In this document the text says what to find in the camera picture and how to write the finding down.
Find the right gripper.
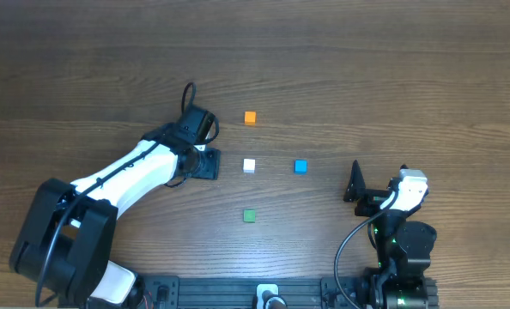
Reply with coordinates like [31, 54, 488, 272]
[343, 159, 410, 218]

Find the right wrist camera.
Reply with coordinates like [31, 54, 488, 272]
[387, 168, 429, 212]

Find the mounting rail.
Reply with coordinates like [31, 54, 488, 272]
[143, 275, 440, 309]

